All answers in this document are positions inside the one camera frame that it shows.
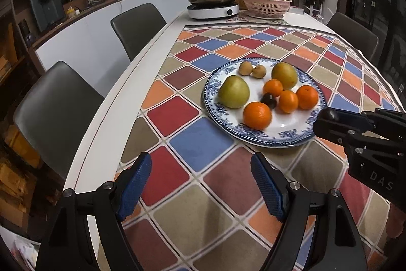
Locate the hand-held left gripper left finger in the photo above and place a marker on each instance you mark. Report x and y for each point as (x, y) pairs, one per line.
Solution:
(136, 185)

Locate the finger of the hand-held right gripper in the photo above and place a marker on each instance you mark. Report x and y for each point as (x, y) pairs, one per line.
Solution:
(355, 121)
(333, 131)

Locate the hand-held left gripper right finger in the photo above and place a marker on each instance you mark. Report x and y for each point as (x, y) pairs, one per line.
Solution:
(266, 185)

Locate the dark plum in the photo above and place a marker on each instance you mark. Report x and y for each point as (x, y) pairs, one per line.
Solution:
(269, 100)
(328, 114)

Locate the large orange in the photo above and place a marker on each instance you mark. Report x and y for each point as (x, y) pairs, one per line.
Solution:
(257, 115)

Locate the blue patterned white plate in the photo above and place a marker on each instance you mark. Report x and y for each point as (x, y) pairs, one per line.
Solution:
(228, 121)

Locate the small orange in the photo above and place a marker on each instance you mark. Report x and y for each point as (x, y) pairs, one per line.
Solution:
(273, 87)

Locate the brown kiwi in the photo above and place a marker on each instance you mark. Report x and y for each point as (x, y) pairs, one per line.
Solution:
(259, 71)
(245, 68)

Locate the green pear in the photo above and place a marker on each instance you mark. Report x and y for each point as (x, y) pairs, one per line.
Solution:
(233, 91)

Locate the yellow green mango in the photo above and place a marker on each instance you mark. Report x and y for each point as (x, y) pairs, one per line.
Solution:
(284, 75)

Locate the colourful checked tablecloth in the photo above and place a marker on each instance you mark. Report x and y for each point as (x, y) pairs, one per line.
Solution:
(196, 140)

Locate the grey dining chair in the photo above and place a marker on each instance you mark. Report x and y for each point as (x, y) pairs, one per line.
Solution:
(54, 112)
(139, 26)
(355, 33)

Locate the flat white box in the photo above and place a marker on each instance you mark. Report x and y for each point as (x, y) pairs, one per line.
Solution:
(298, 10)

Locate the pink woven basket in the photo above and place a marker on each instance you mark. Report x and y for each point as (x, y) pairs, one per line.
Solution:
(265, 7)

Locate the white kitchen cabinet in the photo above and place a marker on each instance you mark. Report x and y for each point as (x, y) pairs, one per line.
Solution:
(92, 36)

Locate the wooden shelf unit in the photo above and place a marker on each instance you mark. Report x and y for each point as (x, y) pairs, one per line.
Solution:
(12, 67)

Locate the white induction cooker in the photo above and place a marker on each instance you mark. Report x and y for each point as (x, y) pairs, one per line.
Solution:
(209, 12)

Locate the small yellow bottle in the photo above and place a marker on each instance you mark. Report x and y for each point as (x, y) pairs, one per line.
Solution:
(71, 12)

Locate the black countertop appliance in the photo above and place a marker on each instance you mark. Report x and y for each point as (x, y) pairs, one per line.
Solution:
(47, 9)

